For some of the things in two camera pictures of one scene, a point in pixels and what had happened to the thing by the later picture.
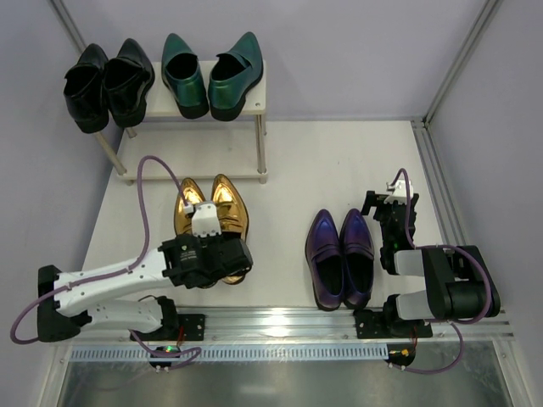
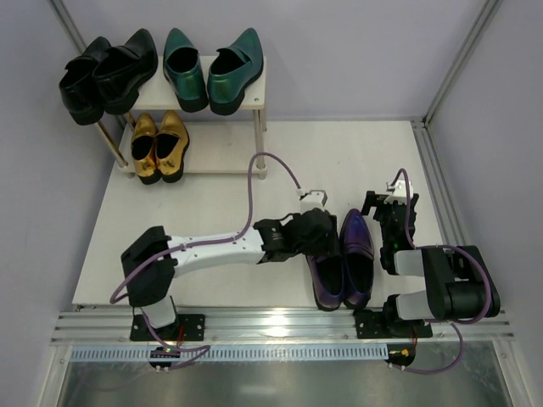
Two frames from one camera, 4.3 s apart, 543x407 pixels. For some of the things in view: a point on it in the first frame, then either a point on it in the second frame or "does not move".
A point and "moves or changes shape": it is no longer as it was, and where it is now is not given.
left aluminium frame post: [74, 35] does not move
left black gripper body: [239, 263] → [321, 236]
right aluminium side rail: [450, 228] does not move
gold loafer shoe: [193, 194] → [142, 147]
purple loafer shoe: [357, 255] does not move
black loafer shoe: [83, 91] moves or changes shape
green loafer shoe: [181, 76] does not move
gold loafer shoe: [231, 214] → [171, 142]
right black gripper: [390, 210] does not move
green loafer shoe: [235, 72] does not move
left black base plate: [190, 326] does not move
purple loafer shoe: [323, 252] does not move
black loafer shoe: [127, 79] moves or changes shape
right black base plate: [373, 325] does not move
